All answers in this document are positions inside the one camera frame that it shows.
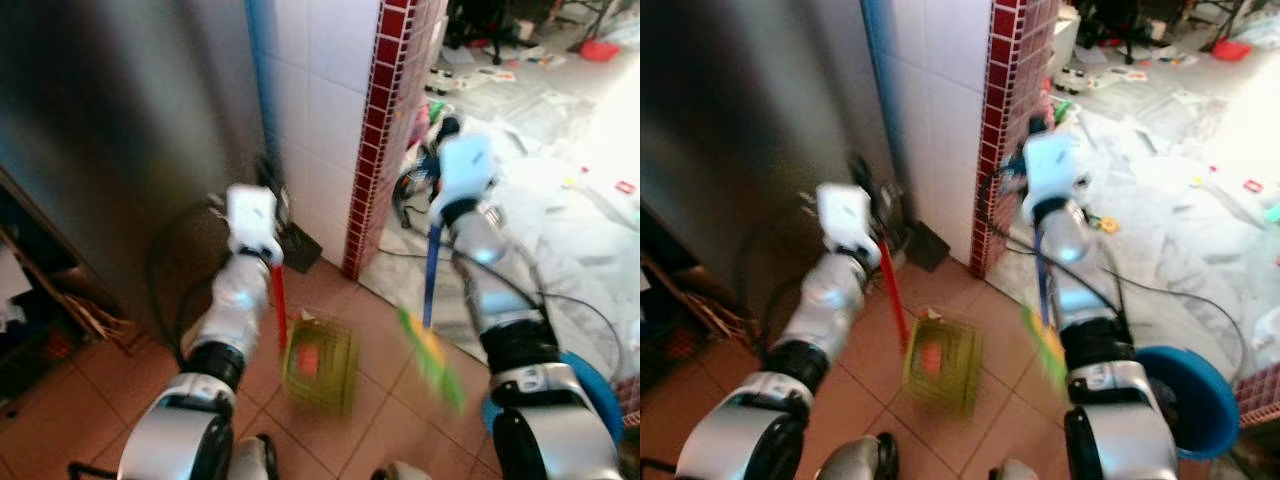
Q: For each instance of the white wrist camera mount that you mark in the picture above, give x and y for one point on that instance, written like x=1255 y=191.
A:
x=465 y=170
x=1052 y=170
x=845 y=222
x=252 y=222

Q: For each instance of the black office chair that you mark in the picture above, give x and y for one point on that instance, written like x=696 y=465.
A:
x=1120 y=25
x=485 y=25

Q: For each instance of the small red floor item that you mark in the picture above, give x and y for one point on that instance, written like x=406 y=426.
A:
x=625 y=187
x=1252 y=186

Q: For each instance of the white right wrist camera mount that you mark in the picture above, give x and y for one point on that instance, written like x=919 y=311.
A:
x=1052 y=170
x=465 y=170

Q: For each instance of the blue plastic basin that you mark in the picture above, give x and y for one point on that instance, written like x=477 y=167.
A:
x=595 y=385
x=1195 y=400

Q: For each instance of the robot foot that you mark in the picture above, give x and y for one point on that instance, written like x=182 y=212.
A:
x=1015 y=470
x=255 y=458
x=402 y=470
x=860 y=458

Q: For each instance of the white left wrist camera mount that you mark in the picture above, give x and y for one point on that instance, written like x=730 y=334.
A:
x=252 y=222
x=845 y=222

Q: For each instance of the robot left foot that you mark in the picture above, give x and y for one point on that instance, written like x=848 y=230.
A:
x=860 y=458
x=255 y=458

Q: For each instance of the black flat object by wall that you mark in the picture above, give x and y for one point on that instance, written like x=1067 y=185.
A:
x=301 y=248
x=929 y=246

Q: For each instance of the red tiled pillar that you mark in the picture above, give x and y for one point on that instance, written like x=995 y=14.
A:
x=1010 y=140
x=385 y=140

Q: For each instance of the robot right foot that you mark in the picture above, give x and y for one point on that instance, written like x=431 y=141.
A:
x=1015 y=470
x=402 y=470

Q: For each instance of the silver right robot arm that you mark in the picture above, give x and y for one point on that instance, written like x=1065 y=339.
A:
x=520 y=330
x=1095 y=320

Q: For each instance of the small red basin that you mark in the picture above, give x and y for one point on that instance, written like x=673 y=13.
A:
x=599 y=50
x=1231 y=49

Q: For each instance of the small yellow toy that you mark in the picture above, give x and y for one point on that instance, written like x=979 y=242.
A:
x=1109 y=224

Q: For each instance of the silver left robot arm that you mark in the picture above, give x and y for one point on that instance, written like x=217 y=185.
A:
x=825 y=305
x=225 y=315

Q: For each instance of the stainless steel fridge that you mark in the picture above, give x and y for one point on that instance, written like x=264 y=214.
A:
x=120 y=140
x=750 y=140

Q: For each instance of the pink plastic basket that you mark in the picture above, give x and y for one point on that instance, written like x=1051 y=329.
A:
x=631 y=398
x=1260 y=395

